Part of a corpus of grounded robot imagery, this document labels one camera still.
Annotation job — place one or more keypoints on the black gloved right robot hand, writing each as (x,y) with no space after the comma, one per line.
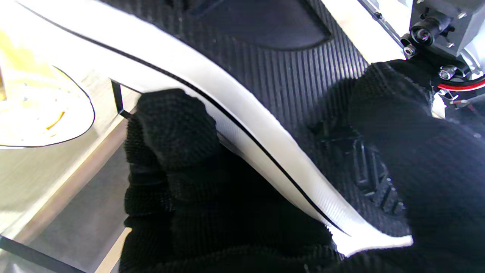
(197,212)

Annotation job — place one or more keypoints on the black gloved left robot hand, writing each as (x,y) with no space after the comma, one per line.
(398,91)

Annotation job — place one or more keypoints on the yellow canvas sneaker white laces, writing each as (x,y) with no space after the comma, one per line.
(265,76)
(38,113)

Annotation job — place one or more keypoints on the small wooden table black legs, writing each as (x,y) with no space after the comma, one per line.
(117,98)

